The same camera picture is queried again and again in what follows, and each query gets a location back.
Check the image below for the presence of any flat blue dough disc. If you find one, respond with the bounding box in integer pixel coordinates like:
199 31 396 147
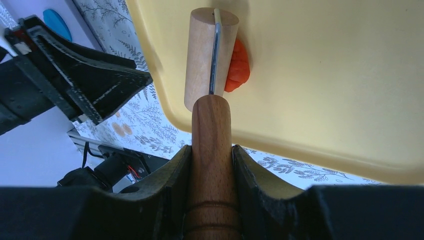
42 8 73 42

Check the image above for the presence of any wooden dough roller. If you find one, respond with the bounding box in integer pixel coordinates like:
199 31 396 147
183 7 242 240

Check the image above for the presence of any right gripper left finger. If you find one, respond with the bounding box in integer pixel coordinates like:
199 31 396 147
0 145 192 240

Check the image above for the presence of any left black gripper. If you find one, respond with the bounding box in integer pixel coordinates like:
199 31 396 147
0 16 152 135

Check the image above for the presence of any red dough ball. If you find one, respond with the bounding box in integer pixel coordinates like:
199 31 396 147
224 38 251 93

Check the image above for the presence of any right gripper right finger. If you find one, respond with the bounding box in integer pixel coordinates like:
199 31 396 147
232 145 424 240

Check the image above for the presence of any yellow tray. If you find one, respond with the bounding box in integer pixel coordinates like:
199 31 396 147
126 0 424 184

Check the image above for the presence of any purple tray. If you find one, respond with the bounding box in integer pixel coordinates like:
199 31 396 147
0 0 104 64

